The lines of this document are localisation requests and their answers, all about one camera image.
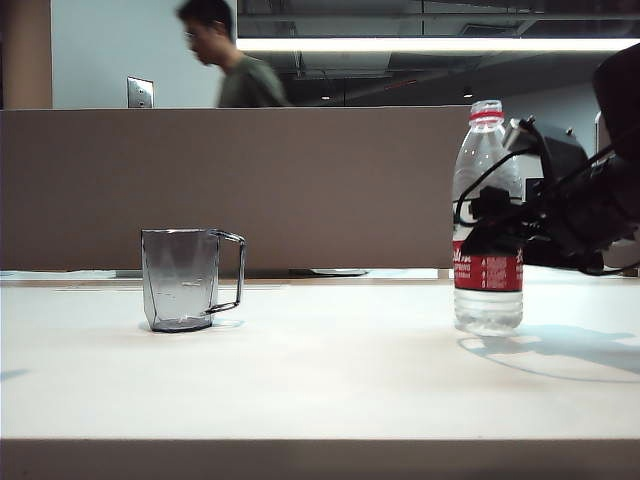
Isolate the clear red-label water bottle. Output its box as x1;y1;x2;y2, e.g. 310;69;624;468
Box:
452;99;525;337

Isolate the grey transparent plastic mug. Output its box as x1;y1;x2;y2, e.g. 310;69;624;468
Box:
140;228;247;334

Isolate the grey desk cable rail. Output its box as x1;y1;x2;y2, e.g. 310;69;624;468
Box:
49;283;290;292

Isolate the large brown desk partition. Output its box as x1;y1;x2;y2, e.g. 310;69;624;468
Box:
0;106;475;275

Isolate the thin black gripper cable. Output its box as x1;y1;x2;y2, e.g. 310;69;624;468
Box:
452;144;616;227

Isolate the man in green shirt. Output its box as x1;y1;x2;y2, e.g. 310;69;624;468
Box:
175;0;291;109

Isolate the metal wall switch plate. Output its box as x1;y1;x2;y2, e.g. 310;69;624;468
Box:
126;76;155;109

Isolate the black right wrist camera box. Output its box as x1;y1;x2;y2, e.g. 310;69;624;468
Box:
502;115;589;194

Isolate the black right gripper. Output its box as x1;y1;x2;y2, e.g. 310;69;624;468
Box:
462;155;634;276

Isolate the long ceiling light strip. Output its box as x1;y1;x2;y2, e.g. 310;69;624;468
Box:
235;37;640;53

